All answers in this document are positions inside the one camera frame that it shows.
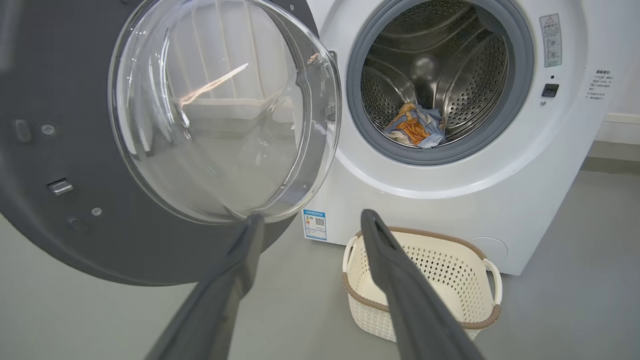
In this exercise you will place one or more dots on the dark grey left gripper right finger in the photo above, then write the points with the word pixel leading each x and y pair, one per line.
pixel 415 315

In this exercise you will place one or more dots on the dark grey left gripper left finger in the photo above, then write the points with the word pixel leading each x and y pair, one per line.
pixel 210 305

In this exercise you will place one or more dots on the blue cartoon print garment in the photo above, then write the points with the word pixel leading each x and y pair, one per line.
pixel 417 125

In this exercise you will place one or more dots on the black washing machine door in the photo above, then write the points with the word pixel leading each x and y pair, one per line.
pixel 60 75

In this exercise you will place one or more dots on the cream perforated laundry basket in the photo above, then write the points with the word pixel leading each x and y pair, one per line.
pixel 450 280

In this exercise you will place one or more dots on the white front-load washing machine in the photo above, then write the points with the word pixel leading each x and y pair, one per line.
pixel 500 200

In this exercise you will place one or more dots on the silver door latch hook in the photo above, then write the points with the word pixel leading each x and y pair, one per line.
pixel 60 186

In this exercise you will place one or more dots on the black door lock socket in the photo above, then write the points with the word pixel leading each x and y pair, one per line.
pixel 550 90

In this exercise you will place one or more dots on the grey rubber door gasket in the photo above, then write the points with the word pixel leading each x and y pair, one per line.
pixel 522 75

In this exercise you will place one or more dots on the round white filter cover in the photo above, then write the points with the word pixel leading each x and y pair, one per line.
pixel 492 250

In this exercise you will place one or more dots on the blue white energy label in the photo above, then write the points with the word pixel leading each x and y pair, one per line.
pixel 315 225

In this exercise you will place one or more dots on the perforated steel drum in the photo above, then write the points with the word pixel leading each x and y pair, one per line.
pixel 470 80

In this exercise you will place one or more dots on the grey warning sticker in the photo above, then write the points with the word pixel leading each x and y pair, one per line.
pixel 550 40

